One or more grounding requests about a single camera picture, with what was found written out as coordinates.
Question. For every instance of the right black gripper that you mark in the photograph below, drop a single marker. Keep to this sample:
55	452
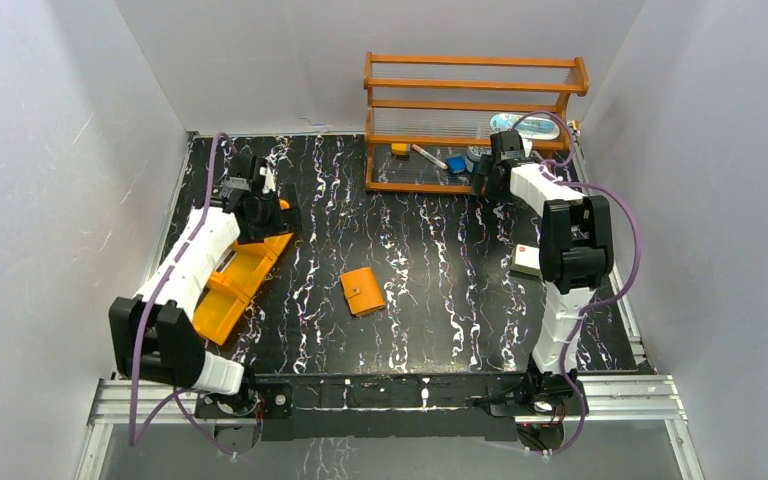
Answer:
487	166

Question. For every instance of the orange leather card holder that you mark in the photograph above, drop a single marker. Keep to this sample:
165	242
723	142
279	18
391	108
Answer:
362	292

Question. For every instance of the small blue block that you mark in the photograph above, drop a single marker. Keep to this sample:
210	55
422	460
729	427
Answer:
456	164

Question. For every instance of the orange three-compartment plastic bin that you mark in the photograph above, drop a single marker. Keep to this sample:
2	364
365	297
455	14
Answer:
231	288

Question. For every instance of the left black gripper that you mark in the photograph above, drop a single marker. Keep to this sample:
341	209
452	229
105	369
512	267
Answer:
277	216

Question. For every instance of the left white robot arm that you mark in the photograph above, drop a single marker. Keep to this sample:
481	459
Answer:
206	282

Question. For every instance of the orange wooden shelf rack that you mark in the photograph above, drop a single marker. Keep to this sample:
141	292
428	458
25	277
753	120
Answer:
444	104

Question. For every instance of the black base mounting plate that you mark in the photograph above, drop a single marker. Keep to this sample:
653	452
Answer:
491	406

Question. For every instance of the white rectangular box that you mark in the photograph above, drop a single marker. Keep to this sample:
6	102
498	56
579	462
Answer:
525	261

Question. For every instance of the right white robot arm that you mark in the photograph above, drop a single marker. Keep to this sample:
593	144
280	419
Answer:
575	246

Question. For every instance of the blister pack on shelf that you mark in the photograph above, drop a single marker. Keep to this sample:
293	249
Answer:
534	127

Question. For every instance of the aluminium frame rail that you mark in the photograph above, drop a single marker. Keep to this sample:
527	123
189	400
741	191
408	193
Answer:
636	429

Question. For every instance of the small yellow block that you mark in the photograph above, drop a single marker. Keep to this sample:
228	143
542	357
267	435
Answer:
400	149

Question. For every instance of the red white marker pen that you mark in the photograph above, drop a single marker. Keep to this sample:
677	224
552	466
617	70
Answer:
428	156

